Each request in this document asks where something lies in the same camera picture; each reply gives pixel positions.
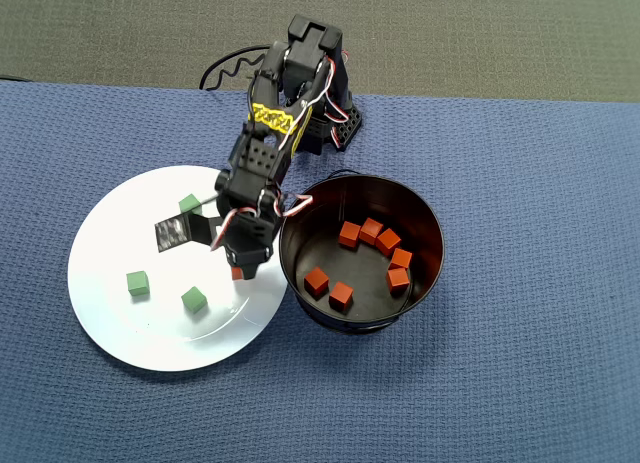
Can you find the white round plate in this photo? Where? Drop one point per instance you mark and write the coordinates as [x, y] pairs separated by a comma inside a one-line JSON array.
[[150, 333]]

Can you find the black metal bucket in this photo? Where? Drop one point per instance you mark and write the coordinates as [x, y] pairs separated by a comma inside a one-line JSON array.
[[320, 303]]

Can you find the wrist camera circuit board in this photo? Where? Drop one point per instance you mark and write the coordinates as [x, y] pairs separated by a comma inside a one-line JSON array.
[[172, 235]]

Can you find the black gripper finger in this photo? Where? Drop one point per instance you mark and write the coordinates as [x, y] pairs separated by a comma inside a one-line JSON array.
[[250, 271]]

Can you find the blue woven cloth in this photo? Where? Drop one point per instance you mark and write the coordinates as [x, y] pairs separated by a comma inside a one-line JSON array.
[[450, 383]]

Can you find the red cube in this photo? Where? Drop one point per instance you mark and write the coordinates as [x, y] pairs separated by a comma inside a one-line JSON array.
[[371, 231], [341, 296], [316, 281], [388, 242], [398, 279], [401, 258], [236, 273], [349, 234]]

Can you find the green cube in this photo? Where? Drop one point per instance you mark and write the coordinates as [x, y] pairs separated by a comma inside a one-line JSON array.
[[137, 283], [193, 300], [190, 203]]

